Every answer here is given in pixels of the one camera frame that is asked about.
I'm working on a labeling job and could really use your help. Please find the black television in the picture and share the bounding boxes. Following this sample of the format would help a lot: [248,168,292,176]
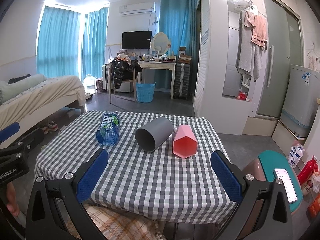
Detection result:
[121,31,153,50]

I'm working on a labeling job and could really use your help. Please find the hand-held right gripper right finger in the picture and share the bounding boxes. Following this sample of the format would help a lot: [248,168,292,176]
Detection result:
[210,150,295,240]

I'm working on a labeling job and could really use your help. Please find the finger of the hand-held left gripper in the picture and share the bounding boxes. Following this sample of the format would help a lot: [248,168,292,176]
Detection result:
[14,127,45,155]
[0,122,20,143]

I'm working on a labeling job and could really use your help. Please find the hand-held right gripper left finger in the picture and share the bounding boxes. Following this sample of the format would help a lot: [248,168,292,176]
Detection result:
[25,148,109,240]

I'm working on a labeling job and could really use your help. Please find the white dressing table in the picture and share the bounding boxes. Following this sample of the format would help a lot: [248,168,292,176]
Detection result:
[137,60,177,100]

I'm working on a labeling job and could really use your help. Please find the blue laundry basket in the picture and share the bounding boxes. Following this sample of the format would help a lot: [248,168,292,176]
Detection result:
[135,82,157,103]

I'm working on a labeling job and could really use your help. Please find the wire clothes hanger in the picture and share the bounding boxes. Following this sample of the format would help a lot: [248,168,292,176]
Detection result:
[240,0,267,18]

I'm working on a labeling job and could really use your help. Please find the dark cloth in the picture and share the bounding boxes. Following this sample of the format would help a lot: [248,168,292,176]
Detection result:
[8,74,31,85]

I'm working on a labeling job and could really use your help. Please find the narrow blue curtain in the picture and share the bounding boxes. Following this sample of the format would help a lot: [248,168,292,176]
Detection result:
[80,6,110,81]

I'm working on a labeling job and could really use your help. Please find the blue plastic water bottle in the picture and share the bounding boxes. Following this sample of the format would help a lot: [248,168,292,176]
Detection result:
[96,112,121,147]

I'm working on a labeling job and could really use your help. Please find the smartphone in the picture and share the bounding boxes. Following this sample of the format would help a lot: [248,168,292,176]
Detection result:
[274,168,299,204]

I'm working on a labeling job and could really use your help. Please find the tall blue curtain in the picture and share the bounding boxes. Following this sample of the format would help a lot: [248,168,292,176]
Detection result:
[159,0,198,90]

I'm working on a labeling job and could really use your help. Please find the oval white vanity mirror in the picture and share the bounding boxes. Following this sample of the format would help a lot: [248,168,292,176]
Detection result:
[150,32,172,56]

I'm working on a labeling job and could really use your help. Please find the pale green pillow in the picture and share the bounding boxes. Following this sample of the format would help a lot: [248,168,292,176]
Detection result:
[0,74,47,103]

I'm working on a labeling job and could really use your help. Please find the black jacket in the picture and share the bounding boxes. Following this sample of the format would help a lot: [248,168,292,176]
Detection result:
[110,58,143,89]

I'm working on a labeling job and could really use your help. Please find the orange packet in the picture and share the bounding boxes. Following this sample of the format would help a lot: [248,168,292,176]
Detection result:
[307,194,320,221]

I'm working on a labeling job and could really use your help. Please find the plaid cloth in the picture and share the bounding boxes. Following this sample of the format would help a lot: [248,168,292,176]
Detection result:
[64,202,161,240]

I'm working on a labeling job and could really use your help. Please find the teal topped stool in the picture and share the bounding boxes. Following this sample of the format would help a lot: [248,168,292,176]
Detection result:
[240,150,304,230]

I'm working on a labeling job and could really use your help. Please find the clear water jug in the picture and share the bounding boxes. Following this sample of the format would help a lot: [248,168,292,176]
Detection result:
[82,74,97,94]

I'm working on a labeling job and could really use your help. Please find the white air conditioner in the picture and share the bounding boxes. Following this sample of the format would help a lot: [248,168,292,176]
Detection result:
[118,2,156,16]

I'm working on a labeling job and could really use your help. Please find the wooden chair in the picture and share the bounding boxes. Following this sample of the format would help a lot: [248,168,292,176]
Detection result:
[109,62,141,104]

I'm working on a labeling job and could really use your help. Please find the grey cup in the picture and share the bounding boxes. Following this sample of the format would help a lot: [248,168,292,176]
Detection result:
[135,117,174,153]

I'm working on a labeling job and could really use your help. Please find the grey towel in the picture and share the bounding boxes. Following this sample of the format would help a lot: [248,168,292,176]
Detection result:
[235,10,263,79]

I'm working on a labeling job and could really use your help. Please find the person's left hand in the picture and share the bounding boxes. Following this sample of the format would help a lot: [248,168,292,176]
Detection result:
[5,181,21,217]

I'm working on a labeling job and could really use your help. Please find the small white cabinet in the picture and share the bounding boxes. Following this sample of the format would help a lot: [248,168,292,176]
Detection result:
[102,64,112,92]

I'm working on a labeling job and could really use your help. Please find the pink faceted cup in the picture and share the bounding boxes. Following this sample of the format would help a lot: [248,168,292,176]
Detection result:
[173,125,199,159]

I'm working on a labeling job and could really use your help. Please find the white wardrobe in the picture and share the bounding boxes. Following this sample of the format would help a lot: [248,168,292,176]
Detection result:
[192,0,263,136]

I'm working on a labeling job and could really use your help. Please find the grey white checked tablecloth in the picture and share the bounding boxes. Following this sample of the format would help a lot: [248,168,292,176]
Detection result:
[33,110,238,224]

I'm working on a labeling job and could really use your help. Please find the frosted glass door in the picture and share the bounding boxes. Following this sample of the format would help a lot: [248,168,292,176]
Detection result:
[257,0,304,118]

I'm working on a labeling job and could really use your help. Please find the white refill bag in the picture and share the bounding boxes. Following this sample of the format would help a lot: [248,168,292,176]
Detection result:
[287,141,306,169]

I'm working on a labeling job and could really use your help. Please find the red cartoon bottle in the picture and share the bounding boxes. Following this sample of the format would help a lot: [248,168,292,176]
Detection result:
[297,155,319,196]

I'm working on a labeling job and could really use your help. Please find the grey suitcase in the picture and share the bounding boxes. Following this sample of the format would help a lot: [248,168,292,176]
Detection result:
[173,63,192,99]

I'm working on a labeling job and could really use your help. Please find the white washing machine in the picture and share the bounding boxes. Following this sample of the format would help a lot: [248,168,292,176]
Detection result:
[279,64,320,138]

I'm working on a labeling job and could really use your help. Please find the bed with beige blanket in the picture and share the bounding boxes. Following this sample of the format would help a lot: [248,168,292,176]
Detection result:
[0,74,86,141]

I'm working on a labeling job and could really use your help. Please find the pink towel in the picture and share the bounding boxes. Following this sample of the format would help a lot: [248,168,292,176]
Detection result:
[244,11,268,51]

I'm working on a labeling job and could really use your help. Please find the wide blue curtain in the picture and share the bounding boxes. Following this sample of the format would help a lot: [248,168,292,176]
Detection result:
[36,5,82,81]

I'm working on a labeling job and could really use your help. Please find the pair of sneakers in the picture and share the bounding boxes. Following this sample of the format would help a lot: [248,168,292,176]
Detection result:
[39,120,59,134]

